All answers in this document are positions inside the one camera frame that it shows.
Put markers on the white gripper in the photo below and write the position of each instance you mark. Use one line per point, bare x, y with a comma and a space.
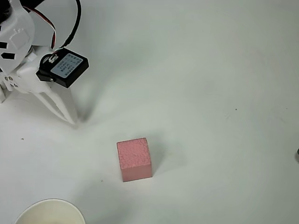
28, 75

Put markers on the pink foam cube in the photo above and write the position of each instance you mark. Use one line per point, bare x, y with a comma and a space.
134, 158

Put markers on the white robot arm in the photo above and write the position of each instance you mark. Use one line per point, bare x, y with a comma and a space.
18, 35

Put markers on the black camera box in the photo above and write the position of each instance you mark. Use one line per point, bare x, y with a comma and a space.
67, 67

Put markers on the white paper cup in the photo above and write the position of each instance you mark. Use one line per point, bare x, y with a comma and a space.
51, 212

